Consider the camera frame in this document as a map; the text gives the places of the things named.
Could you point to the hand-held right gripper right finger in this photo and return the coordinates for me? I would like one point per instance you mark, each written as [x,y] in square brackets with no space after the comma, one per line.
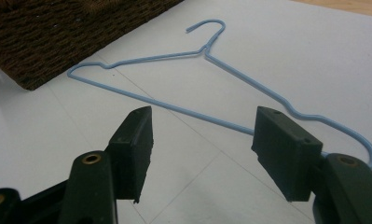
[286,152]

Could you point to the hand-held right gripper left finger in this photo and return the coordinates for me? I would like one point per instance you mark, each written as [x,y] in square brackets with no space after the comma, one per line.
[129,155]

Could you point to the brown woven basket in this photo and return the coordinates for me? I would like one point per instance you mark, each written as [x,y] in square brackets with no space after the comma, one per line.
[50,34]

